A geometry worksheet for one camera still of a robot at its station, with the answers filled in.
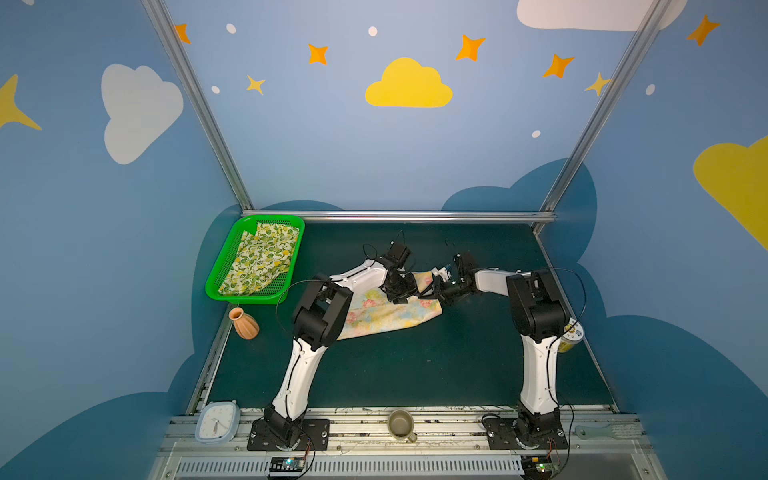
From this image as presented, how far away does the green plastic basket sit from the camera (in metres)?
0.97

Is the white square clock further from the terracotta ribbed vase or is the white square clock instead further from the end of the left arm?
the end of the left arm

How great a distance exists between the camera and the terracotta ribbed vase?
2.75ft

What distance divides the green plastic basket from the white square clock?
30 cm

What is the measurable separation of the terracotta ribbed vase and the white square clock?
0.61 ft

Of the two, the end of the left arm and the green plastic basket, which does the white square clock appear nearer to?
the green plastic basket
